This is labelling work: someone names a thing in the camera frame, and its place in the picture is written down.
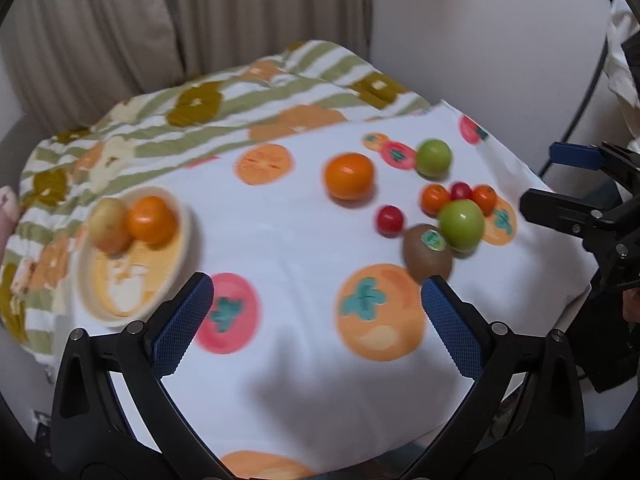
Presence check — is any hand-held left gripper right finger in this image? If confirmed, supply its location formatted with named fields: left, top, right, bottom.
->
left=400, top=275, right=587, bottom=480

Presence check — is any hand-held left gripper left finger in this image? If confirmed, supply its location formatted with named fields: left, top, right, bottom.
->
left=50, top=272, right=236, bottom=480

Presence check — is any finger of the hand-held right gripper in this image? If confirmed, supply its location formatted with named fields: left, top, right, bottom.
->
left=549, top=141, right=640, bottom=198
left=519, top=187, right=640, bottom=243

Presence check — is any cream ceramic bowl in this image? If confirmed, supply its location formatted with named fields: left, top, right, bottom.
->
left=75, top=186, right=193, bottom=322

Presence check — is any brown kiwi with sticker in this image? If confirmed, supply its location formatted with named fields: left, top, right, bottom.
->
left=403, top=223, right=454, bottom=283

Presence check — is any small orange tomato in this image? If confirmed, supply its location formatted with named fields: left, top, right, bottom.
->
left=471, top=185, right=497, bottom=216

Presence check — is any green apple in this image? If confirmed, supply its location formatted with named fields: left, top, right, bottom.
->
left=416, top=139, right=453, bottom=179
left=438, top=199, right=486, bottom=251

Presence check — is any small mandarin orange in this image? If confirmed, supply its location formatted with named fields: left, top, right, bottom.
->
left=421, top=183, right=451, bottom=215

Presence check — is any large orange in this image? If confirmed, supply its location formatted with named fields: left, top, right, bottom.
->
left=323, top=152, right=375, bottom=202
left=125, top=195, right=179, bottom=247

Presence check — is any hanging light cloth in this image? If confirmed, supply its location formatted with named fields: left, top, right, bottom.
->
left=599, top=0, right=640, bottom=111

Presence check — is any yellow apple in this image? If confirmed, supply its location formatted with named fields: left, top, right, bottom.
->
left=89, top=197, right=135, bottom=255

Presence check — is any white persimmon print cloth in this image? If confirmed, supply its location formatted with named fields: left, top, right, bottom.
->
left=65, top=100, right=596, bottom=480

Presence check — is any green striped floral blanket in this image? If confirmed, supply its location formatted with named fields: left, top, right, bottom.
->
left=0, top=40, right=433, bottom=361

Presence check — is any pink cloth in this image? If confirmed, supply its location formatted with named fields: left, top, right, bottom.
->
left=0, top=185, right=22, bottom=251

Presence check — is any beige curtain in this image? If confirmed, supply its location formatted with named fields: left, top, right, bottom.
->
left=0, top=0, right=373, bottom=111

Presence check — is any black cable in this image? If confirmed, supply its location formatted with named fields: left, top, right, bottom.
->
left=540, top=30, right=611, bottom=177

